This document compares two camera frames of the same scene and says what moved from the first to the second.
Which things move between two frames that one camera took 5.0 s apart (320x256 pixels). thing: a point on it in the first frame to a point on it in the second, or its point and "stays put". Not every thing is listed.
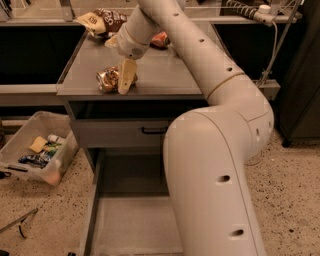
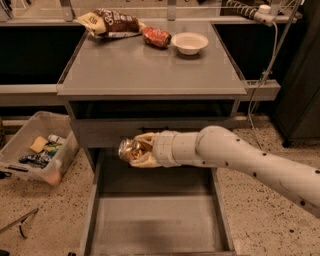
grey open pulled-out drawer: [129, 212] stays put
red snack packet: [160, 40] stays put
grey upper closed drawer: [121, 132] stays put
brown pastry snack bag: [108, 79] to [129, 149]
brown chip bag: [102, 22] stays put
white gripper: [131, 45] to [164, 148]
